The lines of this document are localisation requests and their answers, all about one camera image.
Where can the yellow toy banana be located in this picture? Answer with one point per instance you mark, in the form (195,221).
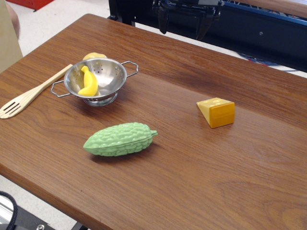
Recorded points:
(90,83)

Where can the orange toy cheese wedge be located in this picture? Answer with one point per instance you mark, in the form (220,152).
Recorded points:
(217,112)

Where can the beige cardboard panel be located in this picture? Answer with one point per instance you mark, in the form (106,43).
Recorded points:
(10,51)

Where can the slotted wooden spatula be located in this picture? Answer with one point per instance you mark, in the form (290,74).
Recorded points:
(16,105)

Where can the steel colander with handles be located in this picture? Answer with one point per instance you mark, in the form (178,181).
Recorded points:
(109,74)

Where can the green toy bitter gourd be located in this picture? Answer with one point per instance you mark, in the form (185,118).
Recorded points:
(120,140)

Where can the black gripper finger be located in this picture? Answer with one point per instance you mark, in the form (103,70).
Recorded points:
(163,19)
(204,24)

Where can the grey metal bracket with screw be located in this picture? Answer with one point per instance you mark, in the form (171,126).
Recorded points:
(24,220)

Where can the yellow toy behind colander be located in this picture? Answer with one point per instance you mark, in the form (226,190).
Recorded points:
(94,55)

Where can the dark blue metal frame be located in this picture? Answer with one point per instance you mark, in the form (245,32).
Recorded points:
(248,29)

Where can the red box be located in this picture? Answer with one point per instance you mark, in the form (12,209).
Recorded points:
(32,4)

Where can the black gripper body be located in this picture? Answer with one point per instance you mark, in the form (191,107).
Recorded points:
(189,7)

